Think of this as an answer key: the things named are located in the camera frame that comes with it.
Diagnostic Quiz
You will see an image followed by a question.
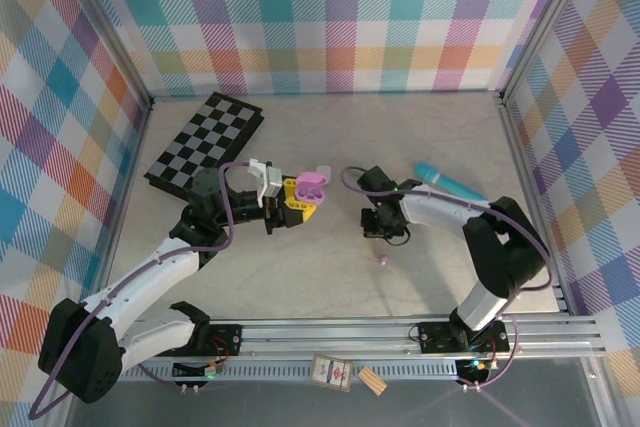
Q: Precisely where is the purple earbud charging case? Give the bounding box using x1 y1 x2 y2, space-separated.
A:
293 170 332 208

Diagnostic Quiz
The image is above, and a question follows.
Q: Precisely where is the black and grey chessboard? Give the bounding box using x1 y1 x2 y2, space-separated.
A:
143 91 265 207

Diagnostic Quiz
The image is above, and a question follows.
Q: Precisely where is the teal cylindrical tube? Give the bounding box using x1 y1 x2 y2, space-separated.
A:
413 162 489 202

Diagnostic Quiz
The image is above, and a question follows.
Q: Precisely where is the black left control board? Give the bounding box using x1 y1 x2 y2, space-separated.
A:
172 359 226 379

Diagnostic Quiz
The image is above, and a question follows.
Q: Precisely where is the black control board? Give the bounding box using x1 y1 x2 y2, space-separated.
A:
172 359 226 379
457 356 494 383

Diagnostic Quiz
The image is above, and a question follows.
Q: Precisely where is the playing card box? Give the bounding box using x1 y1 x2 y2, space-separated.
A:
309 354 355 393

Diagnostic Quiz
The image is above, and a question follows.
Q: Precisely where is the striped wooden block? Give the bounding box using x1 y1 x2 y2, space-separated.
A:
357 366 389 397

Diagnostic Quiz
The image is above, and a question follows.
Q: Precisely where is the black right control board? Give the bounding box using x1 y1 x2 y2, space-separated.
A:
457 356 494 383

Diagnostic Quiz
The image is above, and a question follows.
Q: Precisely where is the aluminium left side rail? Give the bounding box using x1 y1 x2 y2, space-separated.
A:
89 99 154 303

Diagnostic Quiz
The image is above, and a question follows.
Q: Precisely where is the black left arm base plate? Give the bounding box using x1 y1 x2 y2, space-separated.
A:
197 324 244 356

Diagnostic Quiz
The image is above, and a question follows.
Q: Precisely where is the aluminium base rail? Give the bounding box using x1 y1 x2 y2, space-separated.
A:
119 316 609 363

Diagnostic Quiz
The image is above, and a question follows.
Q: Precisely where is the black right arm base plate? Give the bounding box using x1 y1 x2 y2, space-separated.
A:
417 321 511 354

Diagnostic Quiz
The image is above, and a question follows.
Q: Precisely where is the aluminium right side rail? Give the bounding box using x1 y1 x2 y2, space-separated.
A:
497 91 571 316

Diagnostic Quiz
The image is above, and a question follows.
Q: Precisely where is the grey slotted cable duct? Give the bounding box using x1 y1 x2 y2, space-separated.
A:
119 359 461 382

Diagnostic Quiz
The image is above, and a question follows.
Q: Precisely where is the aluminium left frame post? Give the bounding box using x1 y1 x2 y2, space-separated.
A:
49 0 154 108

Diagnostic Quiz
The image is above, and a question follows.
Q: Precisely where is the aluminium frame post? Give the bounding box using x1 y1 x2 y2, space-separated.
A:
499 0 599 101
49 0 154 108

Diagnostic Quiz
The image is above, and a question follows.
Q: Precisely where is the aluminium right frame post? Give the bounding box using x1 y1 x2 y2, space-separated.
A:
499 0 599 101

